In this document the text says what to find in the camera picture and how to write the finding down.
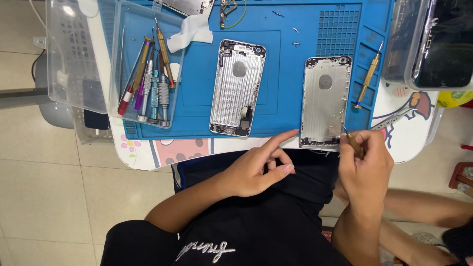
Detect person's right hand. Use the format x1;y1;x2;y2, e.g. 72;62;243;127
338;129;394;218

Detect person's left hand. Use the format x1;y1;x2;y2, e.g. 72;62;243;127
222;129;300;199

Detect short gold screwdriver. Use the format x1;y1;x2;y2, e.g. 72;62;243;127
342;124;365;158

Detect person's black shirt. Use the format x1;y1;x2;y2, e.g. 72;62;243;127
100;148;352;266

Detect silver perforated tweezers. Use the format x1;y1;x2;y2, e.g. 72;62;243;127
370;109;415;131

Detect person's bare leg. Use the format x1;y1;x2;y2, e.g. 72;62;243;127
333;181;473;266

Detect silver phone housing with parts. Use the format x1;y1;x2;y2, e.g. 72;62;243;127
209;39;267;137

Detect plain silver phone housing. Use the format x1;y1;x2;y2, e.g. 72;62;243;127
300;56;353;149

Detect red plastic stool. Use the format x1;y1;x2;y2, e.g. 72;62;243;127
448;144;473;197

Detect blue silicone repair mat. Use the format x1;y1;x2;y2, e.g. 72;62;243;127
98;0;394;140

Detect black fuzzy slipper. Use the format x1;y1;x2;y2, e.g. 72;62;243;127
441;217;473;261

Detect grey knurled screwdriver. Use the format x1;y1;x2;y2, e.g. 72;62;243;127
158;52;171;127

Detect yellow plastic bag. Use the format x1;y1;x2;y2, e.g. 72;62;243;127
436;90;473;109

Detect teal screwdriver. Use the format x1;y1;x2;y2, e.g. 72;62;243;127
149;55;160;124

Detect silver knurled screwdriver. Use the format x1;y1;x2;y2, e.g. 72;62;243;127
137;55;154;123

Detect clear plastic storage box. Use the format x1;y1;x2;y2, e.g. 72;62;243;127
382;0;473;92

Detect gold and purple screwdriver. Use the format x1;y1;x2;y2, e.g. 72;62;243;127
133;36;154;112

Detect white cloth piece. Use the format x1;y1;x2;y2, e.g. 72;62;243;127
167;14;214;54

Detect black phone screen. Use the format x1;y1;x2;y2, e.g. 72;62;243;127
412;0;473;89

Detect dark phone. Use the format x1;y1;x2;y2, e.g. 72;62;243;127
82;79;111;131

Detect clear plastic tool tray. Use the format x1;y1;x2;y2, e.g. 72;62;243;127
109;0;186;130

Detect clear plastic lid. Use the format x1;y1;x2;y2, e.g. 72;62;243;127
33;0;112;115

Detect grey chair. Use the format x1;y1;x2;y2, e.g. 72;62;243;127
0;55;75;130

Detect gold screwdriver with blue ring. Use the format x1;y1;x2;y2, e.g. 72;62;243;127
354;41;385;110

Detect red handled screwdriver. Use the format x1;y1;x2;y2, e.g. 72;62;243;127
117;55;153;116

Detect gold screwdriver with red ring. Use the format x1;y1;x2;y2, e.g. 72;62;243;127
154;16;176;89

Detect flex cable with green wire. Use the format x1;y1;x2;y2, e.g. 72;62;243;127
220;0;247;30

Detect silver phone frame part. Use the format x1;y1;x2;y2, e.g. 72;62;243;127
162;0;216;17

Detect white cable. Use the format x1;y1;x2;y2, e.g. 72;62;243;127
29;0;47;29

